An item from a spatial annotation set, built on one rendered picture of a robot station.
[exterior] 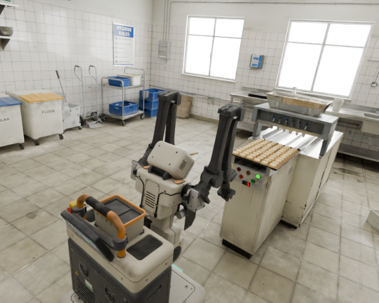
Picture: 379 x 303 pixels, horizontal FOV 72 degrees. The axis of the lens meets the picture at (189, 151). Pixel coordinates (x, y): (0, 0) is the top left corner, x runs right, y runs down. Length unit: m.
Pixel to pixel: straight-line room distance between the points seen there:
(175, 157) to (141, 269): 0.54
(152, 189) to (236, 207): 1.03
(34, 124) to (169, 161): 3.49
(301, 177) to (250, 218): 0.74
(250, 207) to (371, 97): 4.05
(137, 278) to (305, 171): 1.93
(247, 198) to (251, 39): 4.38
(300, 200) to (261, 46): 3.89
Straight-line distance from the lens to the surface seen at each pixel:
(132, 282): 1.19
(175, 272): 1.88
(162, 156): 1.37
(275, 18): 5.96
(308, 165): 2.64
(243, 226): 2.30
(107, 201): 1.36
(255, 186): 2.05
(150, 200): 1.43
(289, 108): 2.66
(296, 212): 2.86
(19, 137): 4.55
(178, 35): 6.83
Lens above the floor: 1.65
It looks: 22 degrees down
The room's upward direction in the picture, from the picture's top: 6 degrees clockwise
